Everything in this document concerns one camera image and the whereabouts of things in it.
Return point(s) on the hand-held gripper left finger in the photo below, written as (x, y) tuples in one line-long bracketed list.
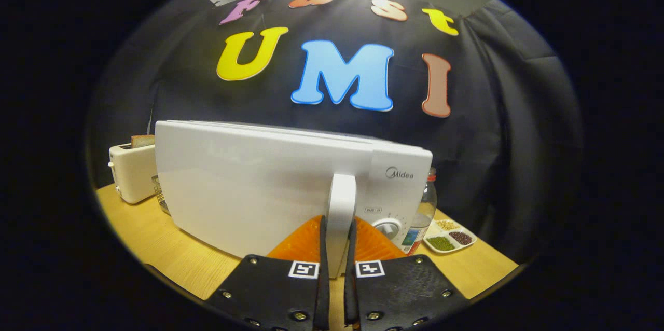
[(323, 279)]

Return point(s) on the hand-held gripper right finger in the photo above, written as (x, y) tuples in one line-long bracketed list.
[(350, 279)]

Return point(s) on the white microwave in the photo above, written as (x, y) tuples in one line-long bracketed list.
[(249, 191)]

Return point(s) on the clear plastic bottle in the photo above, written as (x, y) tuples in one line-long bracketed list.
[(423, 217)]

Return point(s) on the white divided dish with beans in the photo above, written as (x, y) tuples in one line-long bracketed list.
[(448, 240)]

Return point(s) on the black backdrop cloth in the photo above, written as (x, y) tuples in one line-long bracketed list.
[(493, 128)]

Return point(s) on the white toaster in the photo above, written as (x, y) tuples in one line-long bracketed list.
[(132, 173)]

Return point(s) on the toast bread slice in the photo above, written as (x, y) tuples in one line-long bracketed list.
[(142, 140)]

